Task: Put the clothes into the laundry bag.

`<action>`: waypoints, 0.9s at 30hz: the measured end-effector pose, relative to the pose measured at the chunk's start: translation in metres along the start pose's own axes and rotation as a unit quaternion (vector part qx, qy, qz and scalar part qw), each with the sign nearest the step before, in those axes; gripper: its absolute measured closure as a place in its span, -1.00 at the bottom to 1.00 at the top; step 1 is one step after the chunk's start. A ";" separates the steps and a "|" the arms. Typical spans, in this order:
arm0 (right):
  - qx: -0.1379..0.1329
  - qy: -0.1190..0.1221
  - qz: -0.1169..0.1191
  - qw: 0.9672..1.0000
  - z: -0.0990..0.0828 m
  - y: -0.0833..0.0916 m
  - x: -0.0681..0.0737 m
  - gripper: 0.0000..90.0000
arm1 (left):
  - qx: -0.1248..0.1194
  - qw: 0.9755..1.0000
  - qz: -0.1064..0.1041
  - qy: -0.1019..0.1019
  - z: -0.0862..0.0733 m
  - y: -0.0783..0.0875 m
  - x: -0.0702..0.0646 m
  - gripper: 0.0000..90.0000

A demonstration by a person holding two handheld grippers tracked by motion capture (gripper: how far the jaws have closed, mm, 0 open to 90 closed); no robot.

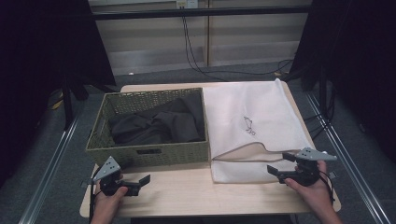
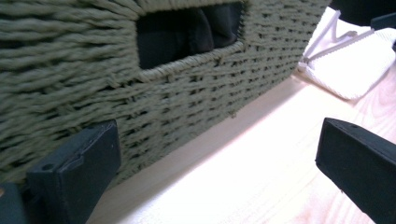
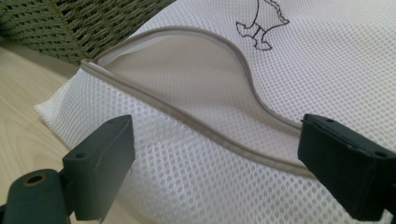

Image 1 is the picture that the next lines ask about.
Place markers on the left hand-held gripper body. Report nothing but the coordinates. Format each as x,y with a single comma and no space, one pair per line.
107,169

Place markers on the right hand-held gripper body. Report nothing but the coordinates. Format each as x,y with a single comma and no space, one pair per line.
311,154

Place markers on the green woven basket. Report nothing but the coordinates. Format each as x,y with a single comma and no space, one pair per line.
155,155

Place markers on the dark cloth garment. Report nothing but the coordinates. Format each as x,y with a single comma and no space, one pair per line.
155,126

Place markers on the white mesh laundry bag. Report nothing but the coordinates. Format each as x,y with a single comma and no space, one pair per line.
249,105

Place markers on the person's left hand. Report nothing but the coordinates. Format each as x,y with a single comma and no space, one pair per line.
107,202

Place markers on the person's right hand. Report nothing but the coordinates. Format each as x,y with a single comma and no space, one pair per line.
317,194

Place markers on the black metal stand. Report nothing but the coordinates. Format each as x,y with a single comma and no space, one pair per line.
67,105

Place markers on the yellow floor object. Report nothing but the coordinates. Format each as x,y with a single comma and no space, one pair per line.
58,104

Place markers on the black curtain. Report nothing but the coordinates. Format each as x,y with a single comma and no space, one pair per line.
358,62
37,62

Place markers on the black horizontal bar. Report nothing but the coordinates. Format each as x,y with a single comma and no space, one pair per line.
199,12

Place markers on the metal floor rail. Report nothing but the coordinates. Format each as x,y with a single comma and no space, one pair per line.
46,177
351,168

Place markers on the white wall socket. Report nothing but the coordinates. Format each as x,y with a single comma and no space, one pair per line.
186,3

